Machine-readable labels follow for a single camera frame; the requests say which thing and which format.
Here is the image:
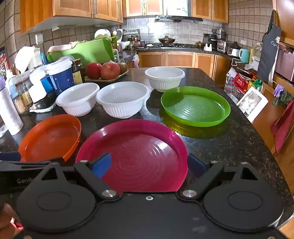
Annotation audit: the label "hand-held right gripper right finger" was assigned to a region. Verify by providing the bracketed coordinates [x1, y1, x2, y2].
[176, 154, 261, 199]

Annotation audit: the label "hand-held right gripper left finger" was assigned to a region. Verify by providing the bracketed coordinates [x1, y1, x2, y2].
[41, 152, 120, 200]

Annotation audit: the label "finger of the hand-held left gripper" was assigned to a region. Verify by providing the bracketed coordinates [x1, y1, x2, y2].
[0, 157, 65, 172]
[0, 152, 21, 162]

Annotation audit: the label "orange plastic plate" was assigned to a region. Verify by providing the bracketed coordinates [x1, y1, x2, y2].
[18, 114, 82, 162]

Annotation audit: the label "pink plastic plate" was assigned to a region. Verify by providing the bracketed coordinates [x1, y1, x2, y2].
[75, 119, 189, 192]

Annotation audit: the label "green plastic plate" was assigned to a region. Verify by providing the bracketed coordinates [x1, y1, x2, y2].
[160, 86, 231, 127]

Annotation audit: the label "white ribbed bowl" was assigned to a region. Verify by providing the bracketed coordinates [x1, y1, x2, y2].
[145, 66, 185, 93]
[55, 82, 100, 117]
[96, 82, 149, 119]

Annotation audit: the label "dish rack with plates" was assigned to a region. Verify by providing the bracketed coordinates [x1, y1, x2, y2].
[94, 29, 112, 40]

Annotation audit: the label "white water bottle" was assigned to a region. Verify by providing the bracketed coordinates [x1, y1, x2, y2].
[0, 76, 24, 135]

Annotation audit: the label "clear glass jar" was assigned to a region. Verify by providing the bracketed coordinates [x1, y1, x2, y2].
[9, 75, 33, 114]

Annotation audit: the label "white window box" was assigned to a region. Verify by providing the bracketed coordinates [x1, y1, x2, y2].
[236, 86, 269, 123]

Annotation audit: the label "beige fruit tray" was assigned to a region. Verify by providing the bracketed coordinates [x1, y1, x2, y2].
[85, 69, 129, 83]

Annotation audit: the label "red cloth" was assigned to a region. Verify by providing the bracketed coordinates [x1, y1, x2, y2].
[270, 106, 294, 154]

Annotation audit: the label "red gift bags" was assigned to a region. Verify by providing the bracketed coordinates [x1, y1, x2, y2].
[224, 68, 254, 101]

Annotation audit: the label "blue paper cup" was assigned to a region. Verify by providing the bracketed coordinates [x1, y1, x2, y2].
[46, 58, 74, 93]

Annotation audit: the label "red apple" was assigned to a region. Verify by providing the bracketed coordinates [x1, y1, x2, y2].
[100, 61, 120, 80]
[85, 62, 103, 80]

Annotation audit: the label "dark sauce jar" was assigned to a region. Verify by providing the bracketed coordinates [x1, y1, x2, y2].
[72, 58, 85, 85]

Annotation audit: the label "lower wooden cabinets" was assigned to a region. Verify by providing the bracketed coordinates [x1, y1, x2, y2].
[138, 51, 231, 85]

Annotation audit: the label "purple glove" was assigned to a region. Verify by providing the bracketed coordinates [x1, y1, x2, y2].
[273, 85, 285, 98]

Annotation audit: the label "green cloth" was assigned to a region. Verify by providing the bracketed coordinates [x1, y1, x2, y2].
[273, 90, 294, 106]

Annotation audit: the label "green cutting board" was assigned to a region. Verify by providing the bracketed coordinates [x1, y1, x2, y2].
[47, 38, 115, 68]

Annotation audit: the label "gas stove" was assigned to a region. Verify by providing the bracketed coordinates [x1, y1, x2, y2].
[158, 44, 200, 49]

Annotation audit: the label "black and white cooker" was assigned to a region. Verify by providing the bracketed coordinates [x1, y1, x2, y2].
[227, 42, 241, 57]

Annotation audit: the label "white cloth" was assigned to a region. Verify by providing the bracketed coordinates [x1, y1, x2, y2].
[47, 41, 88, 52]

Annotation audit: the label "clear plastic bag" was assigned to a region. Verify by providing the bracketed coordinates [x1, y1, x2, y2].
[245, 42, 263, 70]

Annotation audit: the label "condiment bottles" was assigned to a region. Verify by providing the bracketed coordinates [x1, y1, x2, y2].
[127, 37, 146, 47]

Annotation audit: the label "wok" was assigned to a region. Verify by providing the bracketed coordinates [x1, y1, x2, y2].
[158, 36, 176, 44]

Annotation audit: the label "pink appliance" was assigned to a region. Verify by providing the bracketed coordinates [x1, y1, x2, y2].
[274, 49, 294, 81]

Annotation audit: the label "metal pots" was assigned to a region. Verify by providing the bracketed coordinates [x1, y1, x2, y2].
[203, 29, 227, 39]

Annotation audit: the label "dark apron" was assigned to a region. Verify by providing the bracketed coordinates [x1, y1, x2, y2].
[257, 10, 282, 83]

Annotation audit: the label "range hood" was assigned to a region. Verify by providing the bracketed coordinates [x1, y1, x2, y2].
[154, 15, 204, 23]

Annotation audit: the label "long upper wooden cabinet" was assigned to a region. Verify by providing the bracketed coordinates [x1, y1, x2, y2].
[20, 0, 124, 35]

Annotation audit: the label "white water heater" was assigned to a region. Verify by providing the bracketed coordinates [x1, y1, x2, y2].
[163, 0, 192, 17]

